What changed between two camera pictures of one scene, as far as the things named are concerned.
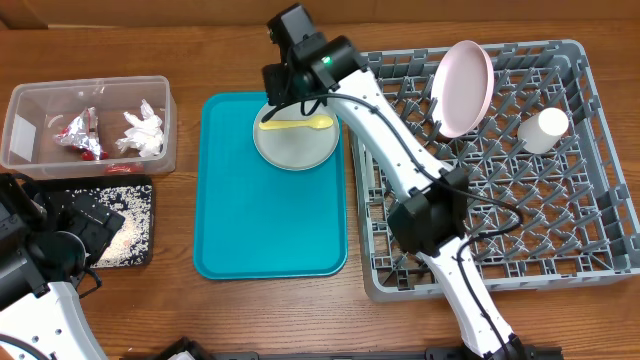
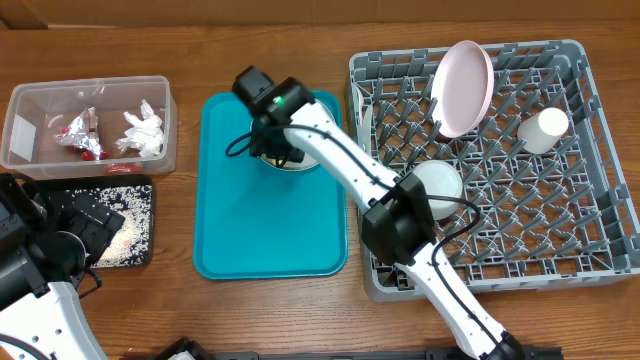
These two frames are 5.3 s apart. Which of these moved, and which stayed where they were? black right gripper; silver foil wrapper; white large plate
Moved: black right gripper
Stayed: white large plate; silver foil wrapper
